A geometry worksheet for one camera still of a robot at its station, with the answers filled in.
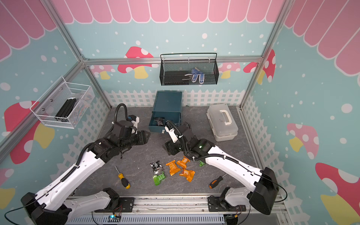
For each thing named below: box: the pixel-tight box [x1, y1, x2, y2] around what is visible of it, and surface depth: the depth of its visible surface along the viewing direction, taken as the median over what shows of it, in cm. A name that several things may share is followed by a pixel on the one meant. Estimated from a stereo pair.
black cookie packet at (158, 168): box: [149, 160, 165, 175], surface depth 88 cm
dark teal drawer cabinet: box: [149, 90, 183, 127], surface depth 95 cm
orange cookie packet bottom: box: [179, 168, 196, 183], surface depth 85 cm
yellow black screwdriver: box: [114, 165, 131, 189], surface depth 83 cm
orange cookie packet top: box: [176, 156, 191, 169], surface depth 90 cm
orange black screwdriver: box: [208, 173, 228, 189], surface depth 81 cm
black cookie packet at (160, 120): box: [153, 116, 165, 126], surface depth 91 cm
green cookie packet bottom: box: [152, 172, 166, 186], surface depth 84 cm
